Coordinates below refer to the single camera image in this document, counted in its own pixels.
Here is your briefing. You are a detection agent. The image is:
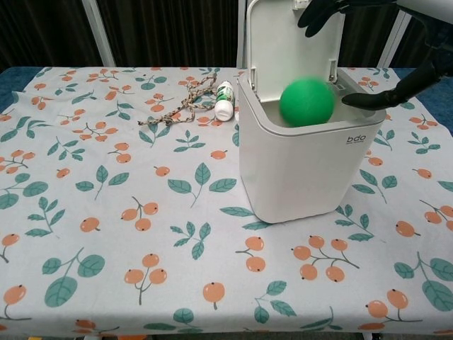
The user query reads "white plastic bin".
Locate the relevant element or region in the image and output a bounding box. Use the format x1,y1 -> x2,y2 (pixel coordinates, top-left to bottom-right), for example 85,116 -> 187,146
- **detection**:
236,0 -> 388,225

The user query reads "black pleated curtain panel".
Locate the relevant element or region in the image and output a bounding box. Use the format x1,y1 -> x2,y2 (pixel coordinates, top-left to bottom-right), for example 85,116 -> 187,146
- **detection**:
398,13 -> 453,77
341,6 -> 400,69
0,0 -> 93,69
95,0 -> 242,69

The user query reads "aluminium partition post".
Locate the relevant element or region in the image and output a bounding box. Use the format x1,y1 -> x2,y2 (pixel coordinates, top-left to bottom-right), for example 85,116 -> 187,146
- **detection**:
80,0 -> 111,69
379,6 -> 408,69
235,0 -> 249,70

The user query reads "white bottle with green label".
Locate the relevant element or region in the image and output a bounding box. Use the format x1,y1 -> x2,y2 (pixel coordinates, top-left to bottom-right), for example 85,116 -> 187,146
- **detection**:
214,80 -> 236,122

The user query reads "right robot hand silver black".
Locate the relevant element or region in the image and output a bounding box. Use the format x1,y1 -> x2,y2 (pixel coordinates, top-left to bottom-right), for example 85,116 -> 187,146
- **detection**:
297,0 -> 453,111

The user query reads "floral tablecloth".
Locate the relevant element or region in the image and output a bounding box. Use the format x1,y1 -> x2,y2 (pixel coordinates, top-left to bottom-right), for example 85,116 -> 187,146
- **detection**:
0,66 -> 453,340

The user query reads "green ball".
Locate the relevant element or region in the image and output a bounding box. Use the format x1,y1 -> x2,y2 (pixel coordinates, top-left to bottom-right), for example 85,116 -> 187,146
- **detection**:
279,75 -> 336,128

